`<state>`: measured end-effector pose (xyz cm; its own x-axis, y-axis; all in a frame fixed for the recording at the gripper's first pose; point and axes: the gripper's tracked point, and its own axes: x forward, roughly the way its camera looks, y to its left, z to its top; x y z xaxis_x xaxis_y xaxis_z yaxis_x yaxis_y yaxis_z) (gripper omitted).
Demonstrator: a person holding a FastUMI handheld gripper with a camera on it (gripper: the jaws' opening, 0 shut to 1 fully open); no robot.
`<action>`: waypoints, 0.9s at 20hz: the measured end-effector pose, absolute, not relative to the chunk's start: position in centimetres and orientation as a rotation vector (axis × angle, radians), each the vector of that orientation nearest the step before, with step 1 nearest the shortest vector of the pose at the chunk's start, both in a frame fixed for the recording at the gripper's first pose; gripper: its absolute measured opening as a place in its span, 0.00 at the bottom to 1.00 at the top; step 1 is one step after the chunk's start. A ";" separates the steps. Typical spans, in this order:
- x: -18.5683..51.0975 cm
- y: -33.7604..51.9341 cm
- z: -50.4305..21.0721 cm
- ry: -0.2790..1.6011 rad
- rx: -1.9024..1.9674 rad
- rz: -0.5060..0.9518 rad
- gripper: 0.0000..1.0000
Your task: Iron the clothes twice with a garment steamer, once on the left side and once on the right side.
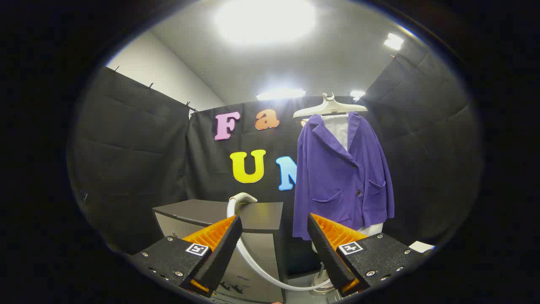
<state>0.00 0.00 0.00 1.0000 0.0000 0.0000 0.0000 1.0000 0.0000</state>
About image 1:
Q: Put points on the black backdrop cloth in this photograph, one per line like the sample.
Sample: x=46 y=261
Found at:
x=139 y=147

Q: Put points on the small ceiling light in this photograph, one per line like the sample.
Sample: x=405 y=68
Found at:
x=393 y=41
x=357 y=94

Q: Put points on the white clothes hanger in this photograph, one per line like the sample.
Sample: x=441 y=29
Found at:
x=329 y=107

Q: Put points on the white steamer stand base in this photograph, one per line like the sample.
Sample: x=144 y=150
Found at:
x=319 y=276

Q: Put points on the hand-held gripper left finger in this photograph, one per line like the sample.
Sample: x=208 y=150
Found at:
x=219 y=253

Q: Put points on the white paper sheet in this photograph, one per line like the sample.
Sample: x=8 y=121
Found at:
x=421 y=246

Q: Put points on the white shirt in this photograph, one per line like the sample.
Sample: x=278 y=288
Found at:
x=339 y=128

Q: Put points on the purple jacket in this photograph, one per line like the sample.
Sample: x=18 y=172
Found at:
x=337 y=181

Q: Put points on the grey cabinet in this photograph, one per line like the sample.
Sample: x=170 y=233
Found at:
x=265 y=217

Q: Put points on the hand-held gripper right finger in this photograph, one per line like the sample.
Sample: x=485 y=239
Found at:
x=327 y=253

